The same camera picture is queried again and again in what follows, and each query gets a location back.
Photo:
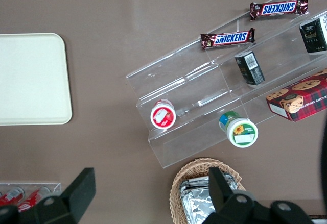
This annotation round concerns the clear acrylic stepped stand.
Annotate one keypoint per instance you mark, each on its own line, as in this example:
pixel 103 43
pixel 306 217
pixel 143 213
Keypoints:
pixel 194 63

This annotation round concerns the red tartan cookie box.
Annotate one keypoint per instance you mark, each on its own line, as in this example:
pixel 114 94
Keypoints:
pixel 301 99

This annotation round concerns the Snickers chocolate bar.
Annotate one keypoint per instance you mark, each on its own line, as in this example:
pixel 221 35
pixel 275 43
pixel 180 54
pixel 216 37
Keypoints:
pixel 278 8
pixel 227 39

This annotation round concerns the small black carton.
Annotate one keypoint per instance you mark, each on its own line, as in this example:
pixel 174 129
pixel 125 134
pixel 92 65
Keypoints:
pixel 314 36
pixel 250 68

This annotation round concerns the red lid yogurt cup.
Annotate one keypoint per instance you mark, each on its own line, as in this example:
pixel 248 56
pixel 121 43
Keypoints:
pixel 163 117

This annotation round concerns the cream plastic tray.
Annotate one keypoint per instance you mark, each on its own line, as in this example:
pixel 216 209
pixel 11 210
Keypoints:
pixel 30 81

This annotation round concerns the red cola bottle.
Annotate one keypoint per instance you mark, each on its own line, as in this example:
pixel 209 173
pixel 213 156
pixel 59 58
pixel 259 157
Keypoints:
pixel 10 196
pixel 30 201

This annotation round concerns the green lid yogurt cup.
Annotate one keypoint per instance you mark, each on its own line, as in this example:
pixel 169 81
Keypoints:
pixel 241 132

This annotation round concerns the oval light wicker basket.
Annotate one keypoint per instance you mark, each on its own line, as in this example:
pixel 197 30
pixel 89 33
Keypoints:
pixel 176 185

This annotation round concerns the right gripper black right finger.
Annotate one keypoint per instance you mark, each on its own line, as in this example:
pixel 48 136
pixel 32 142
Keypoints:
pixel 222 196

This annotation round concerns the clear acrylic bottle rack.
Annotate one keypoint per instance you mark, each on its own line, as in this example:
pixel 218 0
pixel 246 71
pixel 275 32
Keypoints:
pixel 55 187

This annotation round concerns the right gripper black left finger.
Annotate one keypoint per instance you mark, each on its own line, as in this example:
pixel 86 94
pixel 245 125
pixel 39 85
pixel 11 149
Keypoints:
pixel 79 193

